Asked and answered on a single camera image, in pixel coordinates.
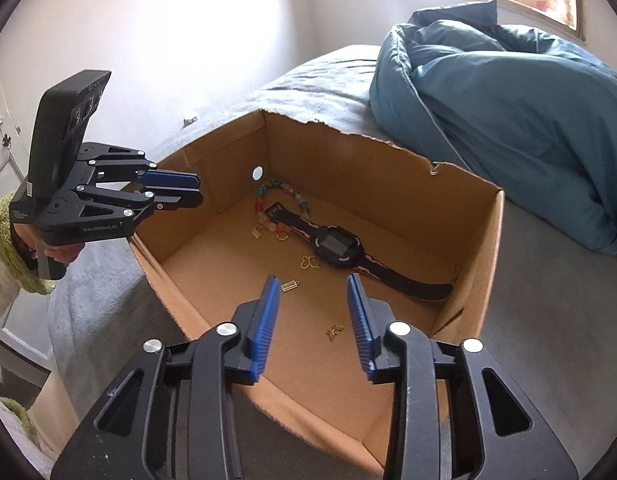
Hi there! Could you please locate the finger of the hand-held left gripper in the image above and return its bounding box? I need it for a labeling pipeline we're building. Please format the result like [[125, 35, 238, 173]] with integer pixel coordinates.
[[77, 183, 206, 222], [80, 142, 202, 195]]

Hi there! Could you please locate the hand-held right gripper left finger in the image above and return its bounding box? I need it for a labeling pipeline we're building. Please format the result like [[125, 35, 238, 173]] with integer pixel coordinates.
[[51, 275, 282, 480]]

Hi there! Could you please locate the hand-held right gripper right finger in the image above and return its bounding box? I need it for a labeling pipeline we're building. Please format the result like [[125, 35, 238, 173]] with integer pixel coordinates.
[[345, 274, 581, 480]]

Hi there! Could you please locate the brown cardboard box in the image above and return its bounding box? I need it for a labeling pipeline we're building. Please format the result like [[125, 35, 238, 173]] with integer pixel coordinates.
[[131, 109, 505, 476]]

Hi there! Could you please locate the beaded bracelet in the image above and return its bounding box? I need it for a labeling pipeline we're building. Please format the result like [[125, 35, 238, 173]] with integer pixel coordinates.
[[253, 180, 314, 233]]

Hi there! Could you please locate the black pink smartwatch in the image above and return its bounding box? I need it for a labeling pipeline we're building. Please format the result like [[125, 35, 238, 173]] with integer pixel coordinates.
[[265, 202, 454, 303]]

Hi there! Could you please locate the person's left hand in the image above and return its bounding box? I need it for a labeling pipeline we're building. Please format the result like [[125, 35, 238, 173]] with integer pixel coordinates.
[[13, 223, 84, 266]]

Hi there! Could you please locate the white cabinet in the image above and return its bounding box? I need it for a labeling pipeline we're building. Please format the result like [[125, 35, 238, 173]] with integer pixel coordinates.
[[0, 50, 52, 391]]

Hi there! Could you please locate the grey fleece blanket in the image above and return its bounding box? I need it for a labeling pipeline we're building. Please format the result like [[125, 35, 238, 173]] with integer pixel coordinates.
[[48, 45, 617, 480]]

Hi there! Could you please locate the beige bed base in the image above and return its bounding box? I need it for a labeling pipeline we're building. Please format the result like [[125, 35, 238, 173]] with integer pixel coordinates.
[[26, 372, 92, 443]]

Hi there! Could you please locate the blue duvet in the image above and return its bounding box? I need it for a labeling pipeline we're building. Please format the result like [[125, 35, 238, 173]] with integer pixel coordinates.
[[368, 0, 617, 256]]

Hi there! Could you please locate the white green fluffy robe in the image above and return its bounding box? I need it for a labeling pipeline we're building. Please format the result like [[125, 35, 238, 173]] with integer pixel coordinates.
[[0, 390, 54, 461]]

